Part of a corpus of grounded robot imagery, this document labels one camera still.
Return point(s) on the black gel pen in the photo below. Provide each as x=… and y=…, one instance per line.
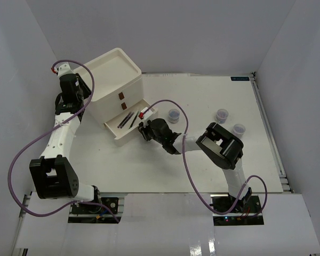
x=128, y=118

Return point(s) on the green gel pen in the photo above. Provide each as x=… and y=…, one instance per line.
x=135, y=118

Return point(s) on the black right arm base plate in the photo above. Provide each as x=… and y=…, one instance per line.
x=223, y=203

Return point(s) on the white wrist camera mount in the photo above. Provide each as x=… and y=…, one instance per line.
x=63, y=69
x=145, y=114

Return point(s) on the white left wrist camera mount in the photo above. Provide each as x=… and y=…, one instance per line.
x=63, y=69

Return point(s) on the clear paper clip jar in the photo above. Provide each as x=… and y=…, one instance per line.
x=221, y=116
x=239, y=130

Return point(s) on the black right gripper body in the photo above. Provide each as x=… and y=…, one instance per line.
x=151, y=135

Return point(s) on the blue table label sticker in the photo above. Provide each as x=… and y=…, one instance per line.
x=239, y=78

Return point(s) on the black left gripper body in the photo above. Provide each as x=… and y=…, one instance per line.
x=85, y=92

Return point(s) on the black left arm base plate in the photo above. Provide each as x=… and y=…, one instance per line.
x=110, y=202

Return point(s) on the purple gel pen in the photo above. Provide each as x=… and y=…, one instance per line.
x=124, y=119

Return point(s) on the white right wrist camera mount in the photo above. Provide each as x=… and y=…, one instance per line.
x=145, y=114

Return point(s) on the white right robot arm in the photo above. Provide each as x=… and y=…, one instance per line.
x=223, y=148

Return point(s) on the clear jar of paper clips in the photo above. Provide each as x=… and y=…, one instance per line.
x=173, y=116

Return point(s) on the white drawer cabinet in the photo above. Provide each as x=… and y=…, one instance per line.
x=115, y=61

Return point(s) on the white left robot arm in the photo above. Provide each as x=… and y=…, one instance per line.
x=52, y=174

